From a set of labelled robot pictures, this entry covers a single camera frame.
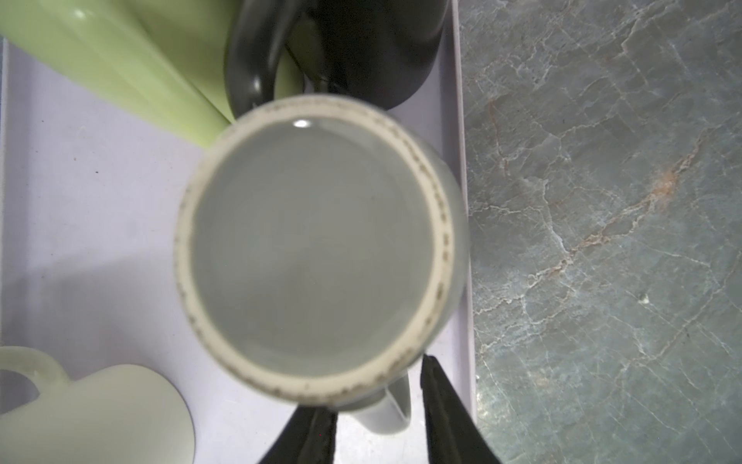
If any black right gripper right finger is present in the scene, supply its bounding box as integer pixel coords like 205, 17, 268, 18
420, 355, 502, 464

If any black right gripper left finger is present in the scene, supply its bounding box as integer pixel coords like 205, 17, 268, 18
259, 406, 338, 464

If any grey mug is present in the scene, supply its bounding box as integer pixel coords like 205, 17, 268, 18
174, 94, 470, 435

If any light green mug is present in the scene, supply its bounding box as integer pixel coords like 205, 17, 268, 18
0, 0, 305, 149

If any black mug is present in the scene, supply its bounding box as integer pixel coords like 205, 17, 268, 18
224, 1, 450, 117

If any cream white mug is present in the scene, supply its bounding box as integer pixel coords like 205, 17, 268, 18
1, 346, 195, 463

